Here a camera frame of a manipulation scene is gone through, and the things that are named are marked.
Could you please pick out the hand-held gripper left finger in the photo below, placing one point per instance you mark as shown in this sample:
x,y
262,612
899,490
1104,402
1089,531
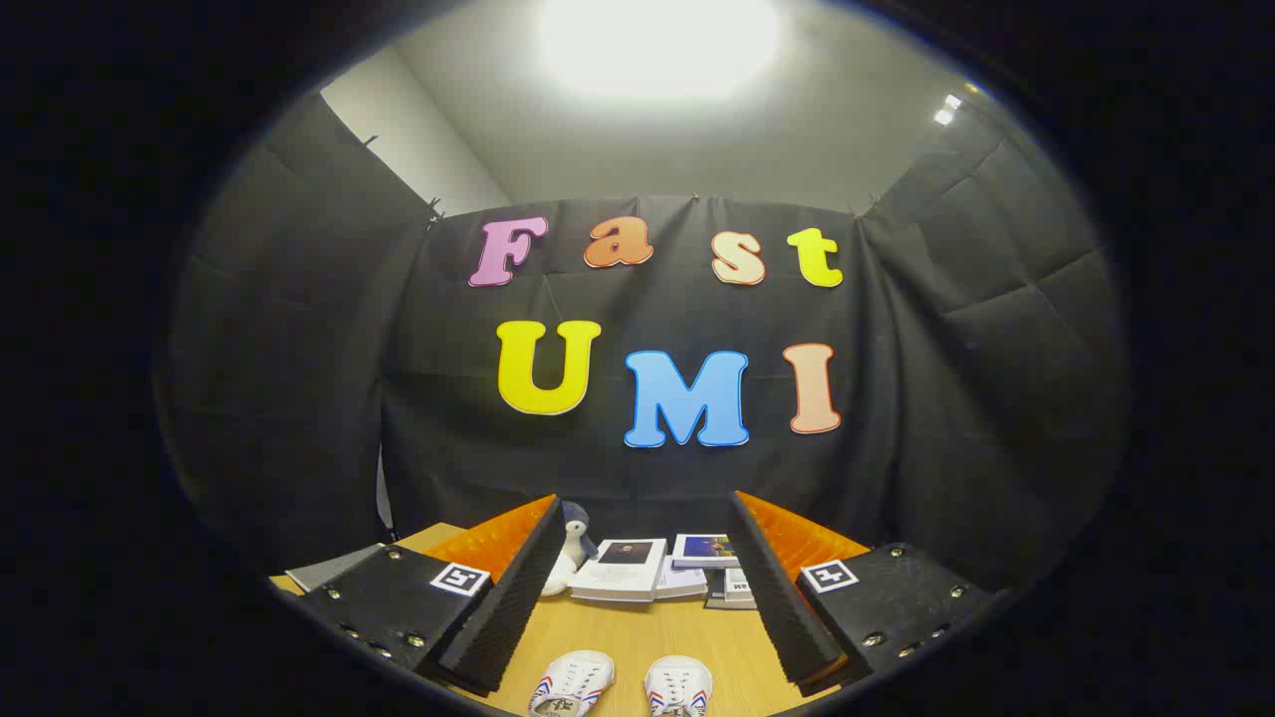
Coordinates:
x,y
518,597

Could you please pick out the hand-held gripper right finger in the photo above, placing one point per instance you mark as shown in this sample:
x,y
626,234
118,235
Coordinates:
x,y
777,597

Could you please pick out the white canvas shoe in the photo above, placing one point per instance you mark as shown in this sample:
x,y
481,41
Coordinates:
x,y
677,682
578,677

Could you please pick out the grey fabric storage box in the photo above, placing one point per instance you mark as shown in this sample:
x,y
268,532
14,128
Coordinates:
x,y
334,570

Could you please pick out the pale teal cover book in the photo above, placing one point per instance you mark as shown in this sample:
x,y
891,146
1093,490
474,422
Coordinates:
x,y
739,588

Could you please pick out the white round plush toy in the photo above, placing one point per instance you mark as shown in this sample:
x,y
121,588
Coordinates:
x,y
560,575

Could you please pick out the dark cover book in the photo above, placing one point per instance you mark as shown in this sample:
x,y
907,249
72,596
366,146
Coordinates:
x,y
713,594

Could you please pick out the blue cover book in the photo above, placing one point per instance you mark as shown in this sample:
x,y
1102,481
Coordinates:
x,y
702,550

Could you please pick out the thin white book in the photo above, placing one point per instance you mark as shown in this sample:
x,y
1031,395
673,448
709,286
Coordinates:
x,y
683,584

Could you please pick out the penguin plush toy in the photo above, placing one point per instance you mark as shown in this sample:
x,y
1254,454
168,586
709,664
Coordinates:
x,y
578,518

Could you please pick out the thick white book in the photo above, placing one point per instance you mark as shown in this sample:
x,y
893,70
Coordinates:
x,y
623,576

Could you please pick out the black backdrop cloth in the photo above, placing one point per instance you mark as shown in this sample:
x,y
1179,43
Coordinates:
x,y
647,304

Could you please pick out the small ceiling spotlights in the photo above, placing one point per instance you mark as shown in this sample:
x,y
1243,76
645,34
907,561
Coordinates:
x,y
943,117

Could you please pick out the bright ceiling light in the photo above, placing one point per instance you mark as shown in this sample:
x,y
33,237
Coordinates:
x,y
657,40

